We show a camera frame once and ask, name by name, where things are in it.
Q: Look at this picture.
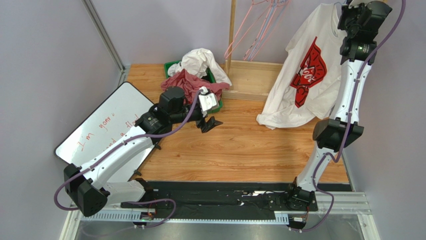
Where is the green plastic bin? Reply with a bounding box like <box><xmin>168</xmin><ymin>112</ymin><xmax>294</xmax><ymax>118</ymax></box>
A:
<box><xmin>163</xmin><ymin>60</ymin><xmax>223</xmax><ymax>114</ymax></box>

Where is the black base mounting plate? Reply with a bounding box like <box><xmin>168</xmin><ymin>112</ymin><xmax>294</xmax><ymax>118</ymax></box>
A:
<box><xmin>141</xmin><ymin>181</ymin><xmax>319</xmax><ymax>221</ymax></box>

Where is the white t-shirt blue print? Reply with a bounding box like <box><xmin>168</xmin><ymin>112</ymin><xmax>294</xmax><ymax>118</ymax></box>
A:
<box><xmin>168</xmin><ymin>48</ymin><xmax>233</xmax><ymax>86</ymax></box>

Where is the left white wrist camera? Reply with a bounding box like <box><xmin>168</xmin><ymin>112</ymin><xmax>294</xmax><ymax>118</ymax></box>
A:
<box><xmin>197</xmin><ymin>86</ymin><xmax>220</xmax><ymax>117</ymax></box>

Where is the dusty pink t-shirt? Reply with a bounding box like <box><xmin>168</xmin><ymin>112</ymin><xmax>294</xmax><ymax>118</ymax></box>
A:
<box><xmin>160</xmin><ymin>69</ymin><xmax>230</xmax><ymax>104</ymax></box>

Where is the white whiteboard black frame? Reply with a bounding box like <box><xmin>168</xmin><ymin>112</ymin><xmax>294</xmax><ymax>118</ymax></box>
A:
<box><xmin>54</xmin><ymin>82</ymin><xmax>154</xmax><ymax>167</ymax></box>

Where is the wooden rack left post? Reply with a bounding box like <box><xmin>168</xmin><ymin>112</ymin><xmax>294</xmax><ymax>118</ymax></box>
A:
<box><xmin>224</xmin><ymin>0</ymin><xmax>237</xmax><ymax>75</ymax></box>

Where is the wooden rack base tray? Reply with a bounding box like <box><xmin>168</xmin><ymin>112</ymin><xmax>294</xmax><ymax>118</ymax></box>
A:
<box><xmin>222</xmin><ymin>60</ymin><xmax>283</xmax><ymax>102</ymax></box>

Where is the light blue wire hanger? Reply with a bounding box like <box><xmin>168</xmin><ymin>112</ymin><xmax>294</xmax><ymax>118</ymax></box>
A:
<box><xmin>244</xmin><ymin>0</ymin><xmax>286</xmax><ymax>62</ymax></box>

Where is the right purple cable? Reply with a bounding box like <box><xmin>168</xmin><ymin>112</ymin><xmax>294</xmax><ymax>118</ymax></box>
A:
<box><xmin>288</xmin><ymin>0</ymin><xmax>407</xmax><ymax>233</ymax></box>

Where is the left aluminium corner profile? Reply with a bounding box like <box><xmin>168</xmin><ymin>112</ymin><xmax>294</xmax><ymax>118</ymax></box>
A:
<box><xmin>82</xmin><ymin>0</ymin><xmax>126</xmax><ymax>73</ymax></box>

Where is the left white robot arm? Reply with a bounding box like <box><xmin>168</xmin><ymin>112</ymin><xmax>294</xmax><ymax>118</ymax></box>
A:
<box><xmin>54</xmin><ymin>86</ymin><xmax>222</xmax><ymax>217</ymax></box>

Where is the white t-shirt red print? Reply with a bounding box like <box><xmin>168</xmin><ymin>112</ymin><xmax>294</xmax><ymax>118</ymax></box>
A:
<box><xmin>256</xmin><ymin>3</ymin><xmax>347</xmax><ymax>130</ymax></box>

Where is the aluminium frame rail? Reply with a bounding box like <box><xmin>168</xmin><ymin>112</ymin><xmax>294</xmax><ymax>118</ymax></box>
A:
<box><xmin>59</xmin><ymin>191</ymin><xmax>380</xmax><ymax>240</ymax></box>

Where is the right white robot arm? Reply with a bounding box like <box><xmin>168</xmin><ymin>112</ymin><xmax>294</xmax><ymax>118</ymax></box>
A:
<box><xmin>294</xmin><ymin>0</ymin><xmax>392</xmax><ymax>192</ymax></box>

